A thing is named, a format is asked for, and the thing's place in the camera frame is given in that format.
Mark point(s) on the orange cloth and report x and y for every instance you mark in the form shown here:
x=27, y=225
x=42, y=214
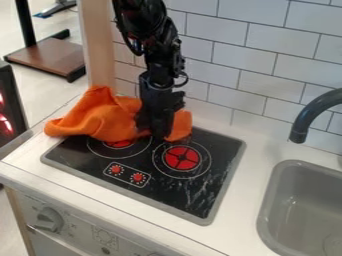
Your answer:
x=102, y=115

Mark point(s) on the tap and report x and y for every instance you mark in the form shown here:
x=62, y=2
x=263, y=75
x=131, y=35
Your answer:
x=311, y=111

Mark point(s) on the stand with brown wooden base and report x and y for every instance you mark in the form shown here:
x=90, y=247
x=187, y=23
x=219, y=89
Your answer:
x=49, y=56

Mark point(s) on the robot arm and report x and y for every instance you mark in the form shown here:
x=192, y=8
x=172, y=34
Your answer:
x=149, y=23

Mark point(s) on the light wooden post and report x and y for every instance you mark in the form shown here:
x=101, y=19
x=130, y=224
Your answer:
x=97, y=43

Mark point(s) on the toy sink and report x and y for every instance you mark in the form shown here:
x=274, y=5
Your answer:
x=302, y=210

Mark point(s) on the black box with red lights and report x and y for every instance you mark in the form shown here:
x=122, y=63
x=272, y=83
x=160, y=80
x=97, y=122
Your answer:
x=9, y=110

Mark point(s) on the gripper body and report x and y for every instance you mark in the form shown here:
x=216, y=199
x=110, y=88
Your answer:
x=156, y=100

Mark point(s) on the toy stove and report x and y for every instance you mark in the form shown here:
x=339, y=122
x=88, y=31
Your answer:
x=178, y=180

